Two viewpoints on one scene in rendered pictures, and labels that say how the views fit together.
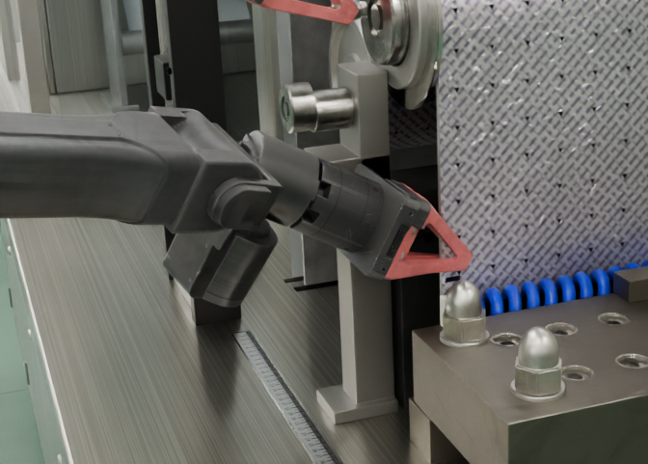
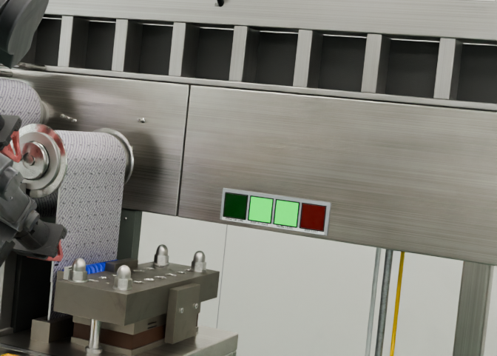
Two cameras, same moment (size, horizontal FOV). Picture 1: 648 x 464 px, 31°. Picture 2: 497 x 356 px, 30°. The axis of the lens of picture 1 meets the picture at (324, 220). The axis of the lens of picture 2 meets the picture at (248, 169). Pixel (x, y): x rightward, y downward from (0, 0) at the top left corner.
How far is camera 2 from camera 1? 1.21 m
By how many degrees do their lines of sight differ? 50
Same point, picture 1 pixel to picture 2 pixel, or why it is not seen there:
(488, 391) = (108, 289)
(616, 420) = (147, 296)
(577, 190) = (89, 232)
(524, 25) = (83, 167)
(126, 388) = not seen: outside the picture
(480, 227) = (65, 243)
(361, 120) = not seen: hidden behind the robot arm
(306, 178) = not seen: hidden behind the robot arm
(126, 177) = (21, 203)
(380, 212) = (49, 232)
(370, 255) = (49, 248)
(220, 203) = (32, 217)
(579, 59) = (94, 181)
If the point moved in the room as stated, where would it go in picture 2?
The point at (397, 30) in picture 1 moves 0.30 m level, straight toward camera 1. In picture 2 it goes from (45, 165) to (140, 183)
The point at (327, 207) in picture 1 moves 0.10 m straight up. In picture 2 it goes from (37, 229) to (42, 175)
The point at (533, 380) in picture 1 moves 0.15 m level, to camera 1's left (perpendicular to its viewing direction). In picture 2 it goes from (126, 283) to (61, 288)
